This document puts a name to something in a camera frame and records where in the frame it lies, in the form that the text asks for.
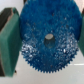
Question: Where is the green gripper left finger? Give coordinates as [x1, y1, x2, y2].
[0, 8, 22, 77]

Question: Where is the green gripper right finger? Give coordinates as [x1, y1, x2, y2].
[78, 8, 84, 57]

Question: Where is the right peg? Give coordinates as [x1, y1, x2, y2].
[45, 34, 54, 41]

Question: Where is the blue gear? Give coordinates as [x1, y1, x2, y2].
[20, 0, 82, 73]

